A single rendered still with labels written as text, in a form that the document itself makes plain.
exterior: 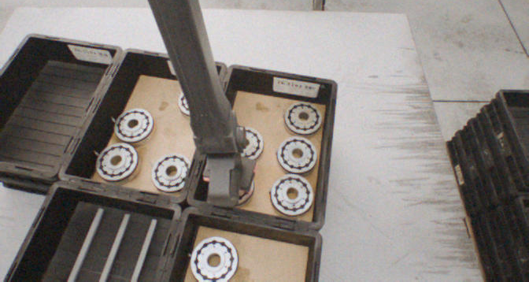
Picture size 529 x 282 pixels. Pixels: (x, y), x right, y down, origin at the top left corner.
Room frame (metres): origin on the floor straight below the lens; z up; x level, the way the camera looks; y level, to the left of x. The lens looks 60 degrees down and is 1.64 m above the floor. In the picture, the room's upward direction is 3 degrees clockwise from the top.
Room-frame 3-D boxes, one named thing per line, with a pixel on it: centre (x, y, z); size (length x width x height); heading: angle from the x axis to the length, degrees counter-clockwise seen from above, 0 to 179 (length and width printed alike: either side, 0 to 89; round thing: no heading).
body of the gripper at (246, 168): (0.28, 0.08, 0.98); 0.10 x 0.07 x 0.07; 77
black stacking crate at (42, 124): (0.46, 0.59, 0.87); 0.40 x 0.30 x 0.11; 172
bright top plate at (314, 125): (0.48, -0.09, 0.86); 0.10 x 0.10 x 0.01
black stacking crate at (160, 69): (0.42, 0.29, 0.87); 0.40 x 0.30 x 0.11; 172
